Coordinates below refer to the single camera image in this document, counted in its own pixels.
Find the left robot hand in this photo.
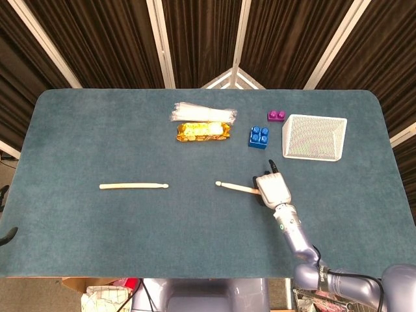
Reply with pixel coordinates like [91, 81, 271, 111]
[0, 226, 19, 247]

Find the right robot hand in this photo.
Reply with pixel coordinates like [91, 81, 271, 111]
[252, 159, 293, 209]

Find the wooden drumstick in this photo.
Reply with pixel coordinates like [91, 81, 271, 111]
[99, 183, 170, 190]
[214, 181, 261, 195]

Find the blue building block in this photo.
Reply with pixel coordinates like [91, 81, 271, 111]
[248, 125, 270, 150]

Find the white mesh basket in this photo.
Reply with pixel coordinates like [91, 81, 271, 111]
[281, 113, 348, 163]

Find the purple building block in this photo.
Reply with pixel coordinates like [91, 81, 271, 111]
[267, 109, 287, 124]

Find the cardboard box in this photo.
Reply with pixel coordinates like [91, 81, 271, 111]
[61, 278, 114, 295]

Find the gold foil snack package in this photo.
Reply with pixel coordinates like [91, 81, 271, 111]
[176, 121, 232, 143]

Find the white checked cloth bag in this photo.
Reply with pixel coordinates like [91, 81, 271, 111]
[81, 285, 133, 312]

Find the teal felt table mat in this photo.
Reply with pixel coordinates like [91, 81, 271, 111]
[0, 89, 416, 280]

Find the lavender robot torso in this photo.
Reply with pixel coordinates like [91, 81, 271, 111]
[133, 278, 270, 312]

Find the red package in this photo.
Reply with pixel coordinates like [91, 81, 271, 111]
[112, 278, 141, 293]

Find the dark brown pleated curtain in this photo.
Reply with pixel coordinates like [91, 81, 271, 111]
[0, 0, 416, 170]

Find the white metal frame bar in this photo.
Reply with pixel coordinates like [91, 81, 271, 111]
[389, 125, 416, 149]
[0, 139, 21, 160]

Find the clear bag of cable ties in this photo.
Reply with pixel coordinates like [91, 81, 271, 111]
[170, 101, 238, 125]

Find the metal wire basket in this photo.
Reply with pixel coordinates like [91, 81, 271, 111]
[292, 281, 384, 312]

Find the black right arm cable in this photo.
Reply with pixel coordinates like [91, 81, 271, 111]
[312, 244, 388, 312]

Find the black torso cable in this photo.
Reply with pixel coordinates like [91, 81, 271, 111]
[123, 278, 154, 312]

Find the white metal frame post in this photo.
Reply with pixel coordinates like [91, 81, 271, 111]
[304, 0, 363, 90]
[8, 0, 83, 89]
[146, 0, 177, 89]

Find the white forked frame post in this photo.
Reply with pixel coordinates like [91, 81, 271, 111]
[200, 0, 264, 90]

